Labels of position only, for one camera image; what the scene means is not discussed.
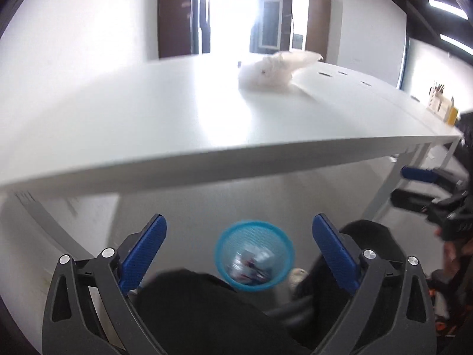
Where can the clear plastic bag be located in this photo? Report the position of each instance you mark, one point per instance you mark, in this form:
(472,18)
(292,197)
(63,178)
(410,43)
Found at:
(275,70)

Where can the brown cabinet with glass door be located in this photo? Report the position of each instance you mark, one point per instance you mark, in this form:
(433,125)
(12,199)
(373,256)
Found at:
(293,25)

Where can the person's black trouser legs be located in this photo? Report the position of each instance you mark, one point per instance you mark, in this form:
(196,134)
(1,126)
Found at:
(196,313)

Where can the wooden knife block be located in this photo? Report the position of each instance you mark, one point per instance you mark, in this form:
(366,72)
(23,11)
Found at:
(441,106)

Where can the blue mesh trash basket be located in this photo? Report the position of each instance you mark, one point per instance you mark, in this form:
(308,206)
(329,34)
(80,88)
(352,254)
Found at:
(254,256)

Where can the person's left hand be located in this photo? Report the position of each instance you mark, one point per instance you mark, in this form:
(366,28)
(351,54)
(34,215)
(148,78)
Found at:
(451,255)

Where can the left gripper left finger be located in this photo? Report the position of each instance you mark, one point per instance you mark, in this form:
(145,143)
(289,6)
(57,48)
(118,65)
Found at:
(71,324)

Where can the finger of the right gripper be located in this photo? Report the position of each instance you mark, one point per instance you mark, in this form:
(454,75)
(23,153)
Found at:
(410,201)
(419,174)

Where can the dark brown wooden cabinet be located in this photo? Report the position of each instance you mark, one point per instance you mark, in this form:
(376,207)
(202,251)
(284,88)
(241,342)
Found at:
(183,28)

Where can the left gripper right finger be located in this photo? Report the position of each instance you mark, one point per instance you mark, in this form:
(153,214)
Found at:
(363,273)

